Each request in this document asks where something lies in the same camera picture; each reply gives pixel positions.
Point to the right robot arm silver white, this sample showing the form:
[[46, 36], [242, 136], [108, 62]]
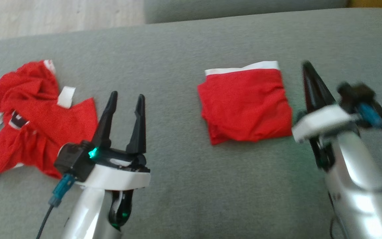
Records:
[[360, 182]]

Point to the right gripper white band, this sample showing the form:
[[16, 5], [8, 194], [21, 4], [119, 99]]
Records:
[[323, 122]]

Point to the red Bulls 23 jersey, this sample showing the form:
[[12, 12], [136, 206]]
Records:
[[35, 126]]

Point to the yellow sofa back cushion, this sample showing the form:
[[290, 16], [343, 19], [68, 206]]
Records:
[[380, 3]]

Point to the left robot arm silver white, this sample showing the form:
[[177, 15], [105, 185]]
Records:
[[85, 215]]

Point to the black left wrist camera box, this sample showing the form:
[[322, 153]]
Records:
[[73, 161]]

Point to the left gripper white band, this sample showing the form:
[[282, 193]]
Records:
[[118, 177]]

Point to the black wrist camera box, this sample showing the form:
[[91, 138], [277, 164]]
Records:
[[353, 94], [73, 161]]

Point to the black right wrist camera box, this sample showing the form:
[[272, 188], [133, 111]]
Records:
[[353, 94]]

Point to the wide grey sofa chaise seat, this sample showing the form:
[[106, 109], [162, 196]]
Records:
[[194, 182]]

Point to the red shorts white waistband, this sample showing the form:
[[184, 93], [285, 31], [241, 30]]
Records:
[[244, 106]]

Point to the grey sofa back cushion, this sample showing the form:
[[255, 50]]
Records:
[[244, 9]]

